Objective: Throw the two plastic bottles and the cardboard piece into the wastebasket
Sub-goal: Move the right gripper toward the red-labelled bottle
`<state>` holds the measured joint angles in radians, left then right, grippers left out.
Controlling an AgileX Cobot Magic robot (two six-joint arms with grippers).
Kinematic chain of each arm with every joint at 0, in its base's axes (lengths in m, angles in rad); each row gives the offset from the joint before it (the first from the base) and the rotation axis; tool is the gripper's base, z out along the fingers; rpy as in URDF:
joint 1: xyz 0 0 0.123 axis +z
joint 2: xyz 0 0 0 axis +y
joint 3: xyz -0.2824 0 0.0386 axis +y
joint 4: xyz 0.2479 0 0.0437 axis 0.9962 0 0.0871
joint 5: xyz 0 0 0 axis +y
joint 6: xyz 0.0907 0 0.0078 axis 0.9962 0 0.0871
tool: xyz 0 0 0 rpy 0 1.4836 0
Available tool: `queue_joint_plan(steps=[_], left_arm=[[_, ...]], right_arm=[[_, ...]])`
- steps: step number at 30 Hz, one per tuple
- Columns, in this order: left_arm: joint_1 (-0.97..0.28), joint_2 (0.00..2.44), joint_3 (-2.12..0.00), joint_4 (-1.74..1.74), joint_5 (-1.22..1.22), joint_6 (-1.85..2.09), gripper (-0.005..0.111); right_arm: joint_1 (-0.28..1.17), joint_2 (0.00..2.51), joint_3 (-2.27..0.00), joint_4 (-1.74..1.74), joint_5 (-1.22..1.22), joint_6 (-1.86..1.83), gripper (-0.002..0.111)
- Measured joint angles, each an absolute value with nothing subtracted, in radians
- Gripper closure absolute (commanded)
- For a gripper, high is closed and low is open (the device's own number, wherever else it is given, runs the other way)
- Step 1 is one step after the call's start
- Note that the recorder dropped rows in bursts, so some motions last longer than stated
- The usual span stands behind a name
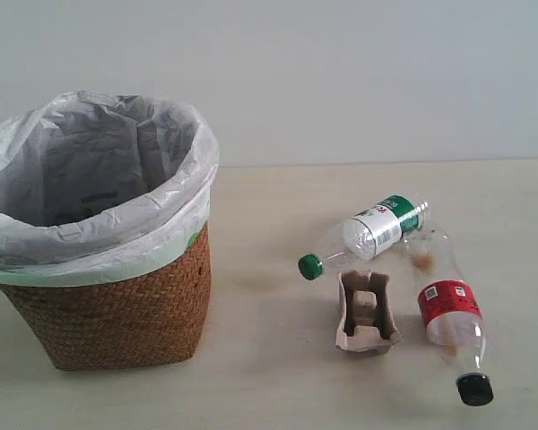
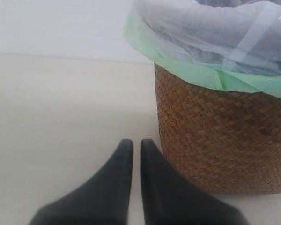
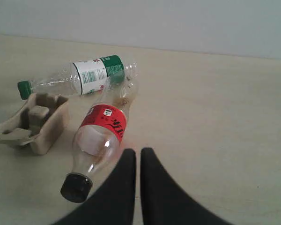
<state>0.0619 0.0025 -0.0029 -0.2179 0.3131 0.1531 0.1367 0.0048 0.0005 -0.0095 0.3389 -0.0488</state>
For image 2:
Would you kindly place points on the woven brown wicker basket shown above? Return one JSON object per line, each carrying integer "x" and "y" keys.
{"x": 223, "y": 142}

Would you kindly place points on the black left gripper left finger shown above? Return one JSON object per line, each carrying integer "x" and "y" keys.
{"x": 102, "y": 200}

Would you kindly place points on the green bin liner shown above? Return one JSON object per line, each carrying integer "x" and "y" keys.
{"x": 136, "y": 34}

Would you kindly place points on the white translucent bin liner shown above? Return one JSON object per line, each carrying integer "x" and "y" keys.
{"x": 236, "y": 35}

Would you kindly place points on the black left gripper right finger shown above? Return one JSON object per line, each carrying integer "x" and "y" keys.
{"x": 169, "y": 199}

